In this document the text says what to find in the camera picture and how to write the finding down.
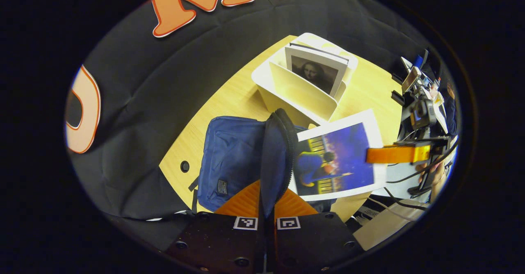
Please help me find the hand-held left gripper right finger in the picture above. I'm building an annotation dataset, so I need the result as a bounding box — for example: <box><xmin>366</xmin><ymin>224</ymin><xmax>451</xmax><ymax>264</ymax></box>
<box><xmin>269</xmin><ymin>188</ymin><xmax>366</xmax><ymax>274</ymax></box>

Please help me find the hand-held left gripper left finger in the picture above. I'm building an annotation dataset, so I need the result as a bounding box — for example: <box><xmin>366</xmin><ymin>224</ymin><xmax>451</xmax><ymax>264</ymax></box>
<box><xmin>164</xmin><ymin>179</ymin><xmax>263</xmax><ymax>274</ymax></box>

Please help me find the blue cover book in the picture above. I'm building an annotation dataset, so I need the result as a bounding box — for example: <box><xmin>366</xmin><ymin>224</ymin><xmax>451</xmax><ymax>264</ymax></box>
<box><xmin>288</xmin><ymin>109</ymin><xmax>388</xmax><ymax>202</ymax></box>

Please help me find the blue schoolbag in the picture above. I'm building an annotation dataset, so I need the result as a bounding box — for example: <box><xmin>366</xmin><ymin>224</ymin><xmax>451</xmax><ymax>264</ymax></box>
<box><xmin>189</xmin><ymin>108</ymin><xmax>338</xmax><ymax>219</ymax></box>

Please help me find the grey portrait cover book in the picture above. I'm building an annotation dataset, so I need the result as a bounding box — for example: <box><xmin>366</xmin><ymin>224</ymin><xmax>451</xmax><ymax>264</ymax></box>
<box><xmin>284</xmin><ymin>42</ymin><xmax>350</xmax><ymax>98</ymax></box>

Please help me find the white bookshelf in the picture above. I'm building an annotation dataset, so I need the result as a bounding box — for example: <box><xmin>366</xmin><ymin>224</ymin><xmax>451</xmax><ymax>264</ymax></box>
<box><xmin>251</xmin><ymin>32</ymin><xmax>358</xmax><ymax>128</ymax></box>

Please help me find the long black cable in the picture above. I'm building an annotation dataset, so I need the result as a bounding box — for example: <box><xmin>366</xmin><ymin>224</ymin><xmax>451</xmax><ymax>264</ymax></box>
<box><xmin>386</xmin><ymin>137</ymin><xmax>459</xmax><ymax>184</ymax></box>

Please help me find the short black cable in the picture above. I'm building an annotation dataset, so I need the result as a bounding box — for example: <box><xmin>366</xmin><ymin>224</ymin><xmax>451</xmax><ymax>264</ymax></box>
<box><xmin>383</xmin><ymin>187</ymin><xmax>428</xmax><ymax>211</ymax></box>

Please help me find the cluttered camera rig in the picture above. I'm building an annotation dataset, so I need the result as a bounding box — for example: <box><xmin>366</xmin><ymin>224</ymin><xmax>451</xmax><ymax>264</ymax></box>
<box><xmin>390</xmin><ymin>48</ymin><xmax>450</xmax><ymax>143</ymax></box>

